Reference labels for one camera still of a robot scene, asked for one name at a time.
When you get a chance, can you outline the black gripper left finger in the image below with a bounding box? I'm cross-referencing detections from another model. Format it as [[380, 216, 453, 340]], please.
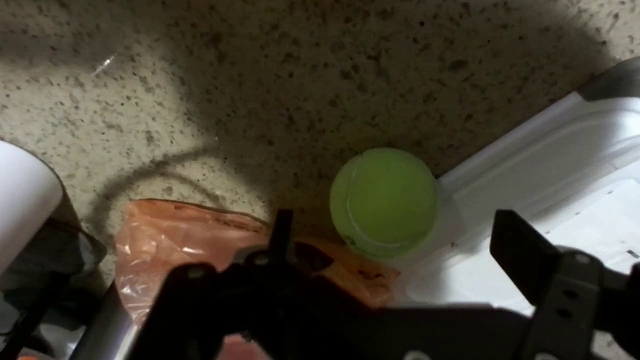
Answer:
[[269, 210, 293, 259]]

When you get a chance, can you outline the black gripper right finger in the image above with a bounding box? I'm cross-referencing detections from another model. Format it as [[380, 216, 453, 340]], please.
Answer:
[[490, 210, 559, 304]]

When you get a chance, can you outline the green tennis ball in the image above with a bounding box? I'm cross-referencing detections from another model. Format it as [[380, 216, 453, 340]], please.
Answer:
[[330, 147, 437, 258]]

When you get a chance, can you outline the white plastic tray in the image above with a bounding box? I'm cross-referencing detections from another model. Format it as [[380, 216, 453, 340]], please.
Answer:
[[391, 89, 640, 360]]

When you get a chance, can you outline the orange plastic bag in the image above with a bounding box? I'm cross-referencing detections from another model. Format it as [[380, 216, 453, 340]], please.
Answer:
[[115, 200, 398, 360]]

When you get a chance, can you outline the white tumbler bottle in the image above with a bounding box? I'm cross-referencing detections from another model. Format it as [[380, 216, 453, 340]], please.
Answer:
[[0, 141, 64, 271]]

